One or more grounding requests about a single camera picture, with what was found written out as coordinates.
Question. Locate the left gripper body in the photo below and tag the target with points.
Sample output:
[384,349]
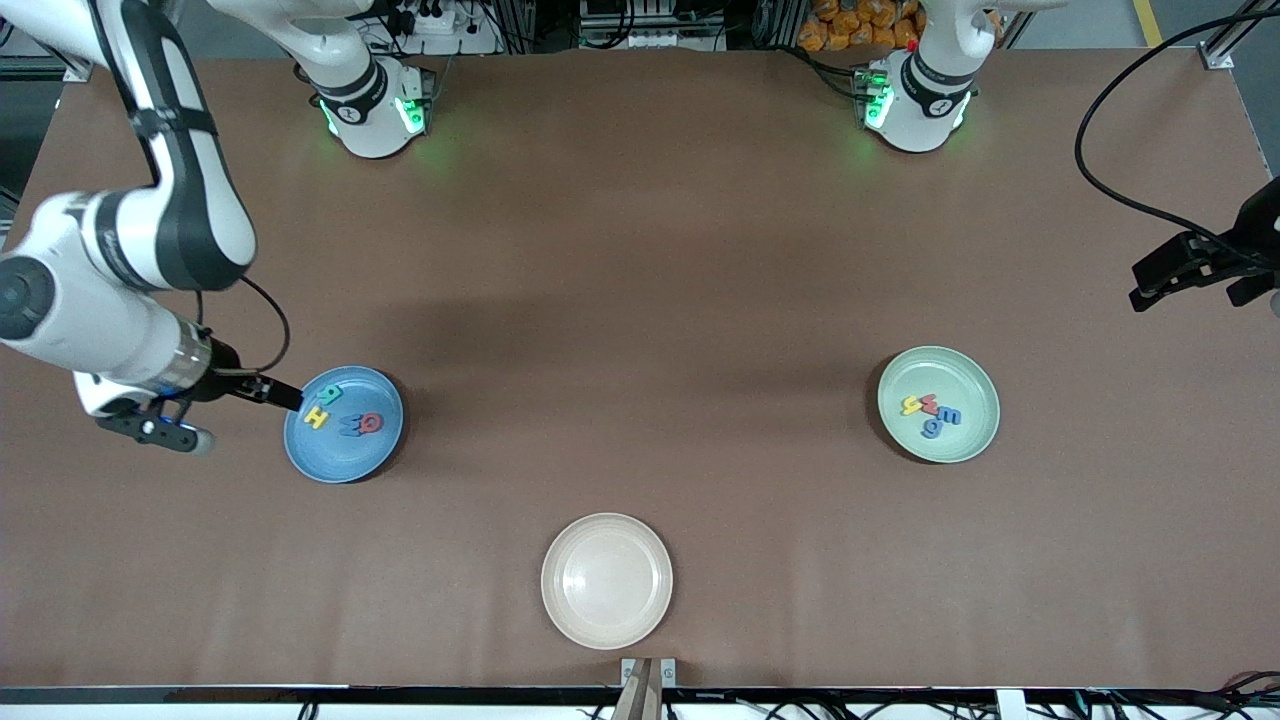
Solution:
[1262,226]

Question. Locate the orange packets pile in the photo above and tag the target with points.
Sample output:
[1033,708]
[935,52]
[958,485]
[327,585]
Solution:
[850,25]

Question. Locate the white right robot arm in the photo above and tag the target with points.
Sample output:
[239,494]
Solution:
[130,250]

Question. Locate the red foam letter w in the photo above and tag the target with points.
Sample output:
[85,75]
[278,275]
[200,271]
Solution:
[930,403]

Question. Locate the green plate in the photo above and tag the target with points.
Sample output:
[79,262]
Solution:
[960,445]

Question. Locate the red foam letter Q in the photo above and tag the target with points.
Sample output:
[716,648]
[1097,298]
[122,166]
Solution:
[370,423]

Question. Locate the blue foam letter E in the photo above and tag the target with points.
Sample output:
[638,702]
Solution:
[950,415]

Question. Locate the blue plate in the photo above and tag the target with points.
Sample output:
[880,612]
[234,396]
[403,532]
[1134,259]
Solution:
[345,460]

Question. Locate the white power strip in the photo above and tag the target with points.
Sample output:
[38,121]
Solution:
[430,20]
[660,40]

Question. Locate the metal table bracket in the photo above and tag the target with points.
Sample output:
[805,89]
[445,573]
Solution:
[630,668]

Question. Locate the blue foam letter g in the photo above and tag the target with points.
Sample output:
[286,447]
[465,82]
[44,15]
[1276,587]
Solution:
[931,430]

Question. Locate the teal foam letter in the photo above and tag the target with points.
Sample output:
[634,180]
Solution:
[328,394]

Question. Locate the beige plate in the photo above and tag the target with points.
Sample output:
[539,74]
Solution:
[607,582]

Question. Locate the yellow foam capital H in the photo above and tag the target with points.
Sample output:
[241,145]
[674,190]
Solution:
[316,417]

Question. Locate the small white box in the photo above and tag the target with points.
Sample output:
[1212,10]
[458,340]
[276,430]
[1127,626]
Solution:
[1010,705]

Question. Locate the aluminium frame post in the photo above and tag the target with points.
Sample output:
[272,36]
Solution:
[78,70]
[1217,55]

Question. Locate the blue foam letter W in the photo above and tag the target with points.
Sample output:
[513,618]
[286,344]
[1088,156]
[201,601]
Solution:
[350,427]

